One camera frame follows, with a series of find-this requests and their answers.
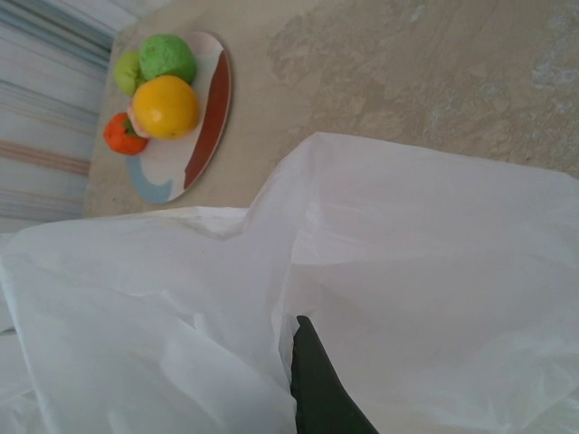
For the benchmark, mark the large bright green fruit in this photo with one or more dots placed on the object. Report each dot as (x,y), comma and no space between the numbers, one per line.
(167,56)

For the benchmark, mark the round multicolour plate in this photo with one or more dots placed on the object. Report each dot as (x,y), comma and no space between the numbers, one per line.
(212,113)

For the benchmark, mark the red-orange persimmon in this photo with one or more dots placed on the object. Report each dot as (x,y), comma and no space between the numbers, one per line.
(120,138)

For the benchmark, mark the small yellow-green fruit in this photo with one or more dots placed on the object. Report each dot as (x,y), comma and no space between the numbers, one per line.
(126,74)

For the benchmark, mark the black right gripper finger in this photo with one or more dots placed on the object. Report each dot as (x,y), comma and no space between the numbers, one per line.
(316,389)

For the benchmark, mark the white plastic bag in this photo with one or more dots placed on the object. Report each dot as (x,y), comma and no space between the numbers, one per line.
(407,271)

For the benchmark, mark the yellow orange fruit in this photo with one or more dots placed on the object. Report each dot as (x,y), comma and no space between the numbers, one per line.
(165,108)

